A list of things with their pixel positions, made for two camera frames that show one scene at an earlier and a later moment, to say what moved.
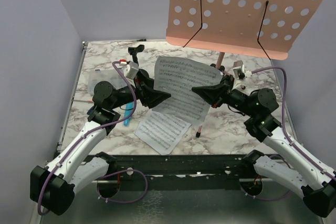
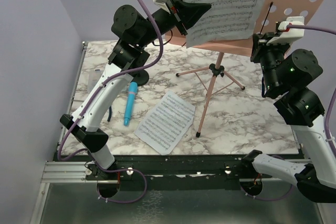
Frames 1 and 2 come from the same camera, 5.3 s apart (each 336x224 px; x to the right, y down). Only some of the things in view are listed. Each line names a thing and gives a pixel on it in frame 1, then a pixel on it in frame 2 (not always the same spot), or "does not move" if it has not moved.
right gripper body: [232, 97] → [268, 55]
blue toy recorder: [129, 107] does not move
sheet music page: [161, 131] does not move
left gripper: [151, 97] → [188, 12]
